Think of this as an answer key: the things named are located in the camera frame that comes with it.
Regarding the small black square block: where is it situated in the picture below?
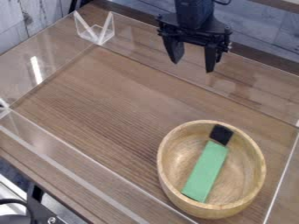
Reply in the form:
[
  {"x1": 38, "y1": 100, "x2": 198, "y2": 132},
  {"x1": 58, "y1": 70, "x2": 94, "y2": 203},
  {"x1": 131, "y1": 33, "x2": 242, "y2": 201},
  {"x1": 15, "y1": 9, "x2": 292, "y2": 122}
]
[{"x1": 210, "y1": 124, "x2": 234, "y2": 145}]

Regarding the wooden bowl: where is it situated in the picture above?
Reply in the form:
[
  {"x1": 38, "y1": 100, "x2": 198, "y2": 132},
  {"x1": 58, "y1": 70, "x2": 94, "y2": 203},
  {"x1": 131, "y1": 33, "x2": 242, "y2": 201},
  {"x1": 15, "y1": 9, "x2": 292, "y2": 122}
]
[{"x1": 157, "y1": 120, "x2": 268, "y2": 220}]

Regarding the clear acrylic corner bracket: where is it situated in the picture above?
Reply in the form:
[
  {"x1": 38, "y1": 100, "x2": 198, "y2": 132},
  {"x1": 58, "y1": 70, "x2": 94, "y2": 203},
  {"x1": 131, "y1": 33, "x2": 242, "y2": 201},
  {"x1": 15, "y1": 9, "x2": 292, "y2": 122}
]
[{"x1": 74, "y1": 10, "x2": 115, "y2": 46}]

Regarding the black table leg bracket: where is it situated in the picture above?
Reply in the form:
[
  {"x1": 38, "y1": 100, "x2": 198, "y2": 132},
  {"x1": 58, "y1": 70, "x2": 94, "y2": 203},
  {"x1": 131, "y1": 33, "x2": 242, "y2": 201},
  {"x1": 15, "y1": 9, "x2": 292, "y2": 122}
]
[{"x1": 27, "y1": 183, "x2": 66, "y2": 224}]

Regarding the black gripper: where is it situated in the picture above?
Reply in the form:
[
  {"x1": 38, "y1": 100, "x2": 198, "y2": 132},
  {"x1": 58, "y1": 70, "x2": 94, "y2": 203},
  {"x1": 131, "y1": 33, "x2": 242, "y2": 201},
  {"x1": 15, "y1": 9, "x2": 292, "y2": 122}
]
[{"x1": 157, "y1": 0, "x2": 233, "y2": 73}]

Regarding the black cable lower left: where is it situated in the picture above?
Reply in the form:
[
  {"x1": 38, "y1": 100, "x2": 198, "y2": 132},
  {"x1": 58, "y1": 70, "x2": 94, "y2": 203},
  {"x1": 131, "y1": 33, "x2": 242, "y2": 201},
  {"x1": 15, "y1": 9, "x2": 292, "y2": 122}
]
[{"x1": 0, "y1": 198, "x2": 31, "y2": 215}]

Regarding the clear acrylic front wall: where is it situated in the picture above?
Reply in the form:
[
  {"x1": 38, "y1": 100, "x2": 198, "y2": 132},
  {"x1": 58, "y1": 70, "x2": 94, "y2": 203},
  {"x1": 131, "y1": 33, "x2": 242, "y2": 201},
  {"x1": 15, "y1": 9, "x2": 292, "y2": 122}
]
[{"x1": 0, "y1": 109, "x2": 198, "y2": 224}]

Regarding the green foam stick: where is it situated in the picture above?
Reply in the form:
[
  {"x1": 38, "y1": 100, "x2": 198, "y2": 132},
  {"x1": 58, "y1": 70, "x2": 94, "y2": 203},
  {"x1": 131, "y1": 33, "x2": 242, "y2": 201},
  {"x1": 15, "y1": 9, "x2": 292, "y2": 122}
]
[{"x1": 182, "y1": 141, "x2": 229, "y2": 203}]

